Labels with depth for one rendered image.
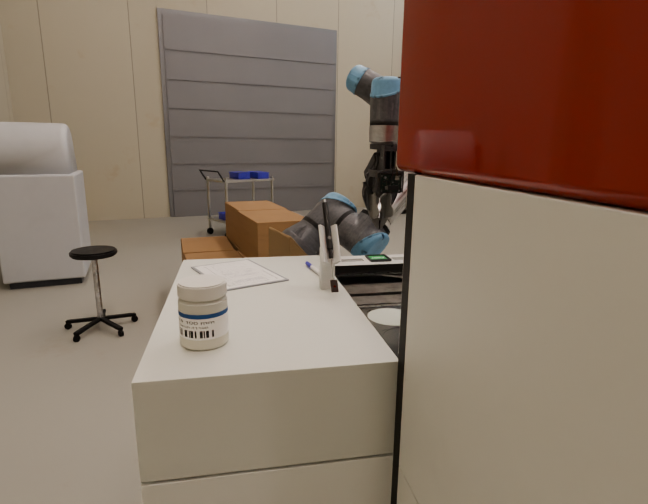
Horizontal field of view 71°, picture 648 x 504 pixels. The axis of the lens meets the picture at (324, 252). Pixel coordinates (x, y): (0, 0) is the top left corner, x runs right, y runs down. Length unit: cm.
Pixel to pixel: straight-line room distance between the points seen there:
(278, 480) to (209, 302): 27
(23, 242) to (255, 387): 411
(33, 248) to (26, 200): 41
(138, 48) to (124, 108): 95
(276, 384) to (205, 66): 796
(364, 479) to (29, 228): 414
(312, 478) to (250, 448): 10
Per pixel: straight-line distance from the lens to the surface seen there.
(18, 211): 461
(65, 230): 458
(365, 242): 140
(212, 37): 855
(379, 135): 113
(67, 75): 831
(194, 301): 66
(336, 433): 69
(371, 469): 74
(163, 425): 66
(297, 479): 72
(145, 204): 832
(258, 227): 300
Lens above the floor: 125
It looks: 13 degrees down
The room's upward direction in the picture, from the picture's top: 1 degrees clockwise
